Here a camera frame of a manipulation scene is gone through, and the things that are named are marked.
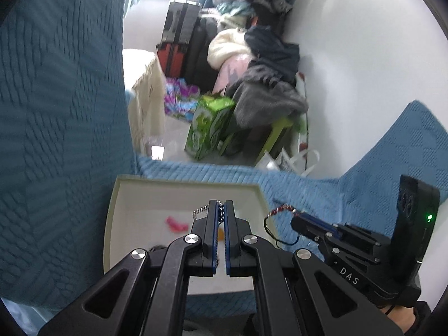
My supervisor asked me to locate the orange suitcase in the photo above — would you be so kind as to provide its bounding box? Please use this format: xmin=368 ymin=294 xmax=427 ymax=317
xmin=156 ymin=41 xmax=187 ymax=80

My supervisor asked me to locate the green plastic stool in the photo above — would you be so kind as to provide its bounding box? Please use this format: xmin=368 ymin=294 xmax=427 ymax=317
xmin=220 ymin=117 xmax=293 ymax=166

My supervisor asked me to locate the silver bead chain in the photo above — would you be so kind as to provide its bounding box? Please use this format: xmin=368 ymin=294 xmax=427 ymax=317
xmin=192 ymin=201 xmax=225 ymax=225

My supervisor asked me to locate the blue quilted covered chair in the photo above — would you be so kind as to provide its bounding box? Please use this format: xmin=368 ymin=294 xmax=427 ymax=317
xmin=261 ymin=100 xmax=448 ymax=253
xmin=0 ymin=0 xmax=288 ymax=324

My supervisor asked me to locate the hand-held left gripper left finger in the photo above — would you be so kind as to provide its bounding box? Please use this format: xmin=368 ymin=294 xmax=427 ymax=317
xmin=38 ymin=199 xmax=220 ymax=336

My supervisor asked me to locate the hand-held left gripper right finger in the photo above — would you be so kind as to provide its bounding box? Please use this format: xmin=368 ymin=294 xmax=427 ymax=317
xmin=225 ymin=199 xmax=404 ymax=336

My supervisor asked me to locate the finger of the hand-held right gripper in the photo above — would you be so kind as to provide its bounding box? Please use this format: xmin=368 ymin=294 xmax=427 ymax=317
xmin=300 ymin=213 xmax=381 ymax=250
xmin=290 ymin=216 xmax=381 ymax=265

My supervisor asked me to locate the black suitcase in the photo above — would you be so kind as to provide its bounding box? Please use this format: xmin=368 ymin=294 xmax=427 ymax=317
xmin=185 ymin=17 xmax=220 ymax=92

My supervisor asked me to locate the cream padded coat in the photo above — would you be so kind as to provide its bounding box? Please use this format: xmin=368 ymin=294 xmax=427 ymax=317
xmin=208 ymin=29 xmax=253 ymax=71

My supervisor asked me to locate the white tote bag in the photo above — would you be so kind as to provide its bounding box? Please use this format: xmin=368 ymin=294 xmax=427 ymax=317
xmin=255 ymin=148 xmax=321 ymax=178

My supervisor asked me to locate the red beaded cord bracelet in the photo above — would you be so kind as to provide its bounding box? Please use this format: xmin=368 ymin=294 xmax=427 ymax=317
xmin=263 ymin=205 xmax=302 ymax=250

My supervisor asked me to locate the dark jacket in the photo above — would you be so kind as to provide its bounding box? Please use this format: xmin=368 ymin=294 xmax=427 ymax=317
xmin=244 ymin=26 xmax=302 ymax=78

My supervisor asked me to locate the grey suitcase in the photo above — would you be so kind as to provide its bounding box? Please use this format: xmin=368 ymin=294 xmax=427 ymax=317
xmin=162 ymin=0 xmax=202 ymax=47

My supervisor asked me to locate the colourful printed bag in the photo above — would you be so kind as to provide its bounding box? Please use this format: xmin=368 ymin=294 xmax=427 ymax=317
xmin=164 ymin=78 xmax=202 ymax=122

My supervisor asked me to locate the pink hair clip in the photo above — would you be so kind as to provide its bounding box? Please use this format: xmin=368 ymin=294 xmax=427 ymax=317
xmin=165 ymin=216 xmax=188 ymax=233

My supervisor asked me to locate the pale green cardboard box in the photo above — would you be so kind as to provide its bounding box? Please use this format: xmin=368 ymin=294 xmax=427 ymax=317
xmin=103 ymin=174 xmax=281 ymax=295

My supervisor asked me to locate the green carton box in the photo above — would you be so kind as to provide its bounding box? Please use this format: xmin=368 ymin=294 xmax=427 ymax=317
xmin=184 ymin=94 xmax=236 ymax=160

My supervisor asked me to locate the grey fleece garment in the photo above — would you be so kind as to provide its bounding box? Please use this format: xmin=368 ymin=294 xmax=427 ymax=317
xmin=230 ymin=64 xmax=309 ymax=129

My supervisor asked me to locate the rolled floral mat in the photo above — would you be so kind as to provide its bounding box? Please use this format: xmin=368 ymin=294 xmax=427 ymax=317
xmin=295 ymin=72 xmax=311 ymax=155

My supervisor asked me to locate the pink cloth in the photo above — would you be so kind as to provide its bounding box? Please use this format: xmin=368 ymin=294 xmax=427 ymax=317
xmin=213 ymin=57 xmax=246 ymax=94

